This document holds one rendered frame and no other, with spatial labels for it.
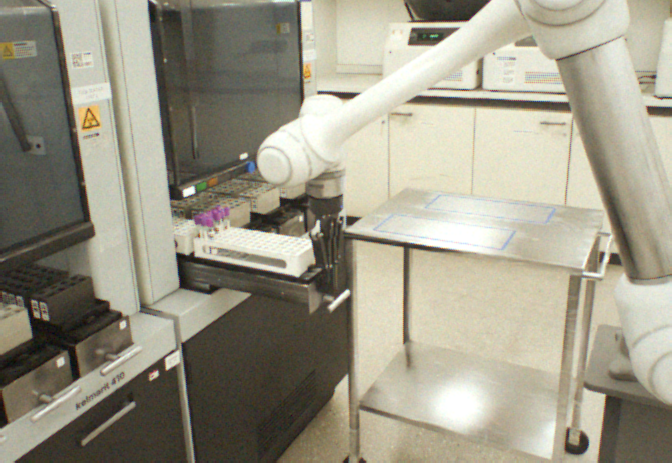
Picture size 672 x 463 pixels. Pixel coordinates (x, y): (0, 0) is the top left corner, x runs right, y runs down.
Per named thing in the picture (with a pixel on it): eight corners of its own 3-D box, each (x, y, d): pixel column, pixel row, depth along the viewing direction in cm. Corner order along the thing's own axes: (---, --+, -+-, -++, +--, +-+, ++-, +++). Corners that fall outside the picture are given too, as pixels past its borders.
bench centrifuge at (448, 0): (380, 88, 374) (379, -30, 354) (420, 75, 425) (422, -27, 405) (472, 92, 348) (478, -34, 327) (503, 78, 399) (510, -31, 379)
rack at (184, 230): (100, 242, 171) (97, 220, 169) (128, 230, 179) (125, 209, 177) (188, 259, 157) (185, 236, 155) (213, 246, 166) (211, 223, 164)
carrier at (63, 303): (90, 301, 133) (85, 275, 131) (97, 303, 132) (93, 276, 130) (43, 326, 123) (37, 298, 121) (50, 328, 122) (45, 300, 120)
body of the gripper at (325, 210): (320, 186, 144) (321, 225, 147) (301, 196, 137) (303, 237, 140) (349, 190, 141) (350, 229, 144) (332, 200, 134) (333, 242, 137)
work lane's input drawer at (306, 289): (89, 266, 173) (84, 235, 170) (127, 248, 184) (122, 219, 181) (326, 319, 140) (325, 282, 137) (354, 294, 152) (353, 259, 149)
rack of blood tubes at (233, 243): (194, 261, 156) (191, 237, 154) (219, 247, 165) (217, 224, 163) (298, 282, 143) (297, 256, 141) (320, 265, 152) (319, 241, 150)
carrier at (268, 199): (274, 204, 192) (273, 185, 190) (280, 205, 191) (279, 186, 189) (252, 216, 182) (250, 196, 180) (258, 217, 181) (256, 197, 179)
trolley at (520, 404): (340, 480, 196) (332, 229, 170) (397, 399, 234) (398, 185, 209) (568, 561, 166) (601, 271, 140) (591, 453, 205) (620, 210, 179)
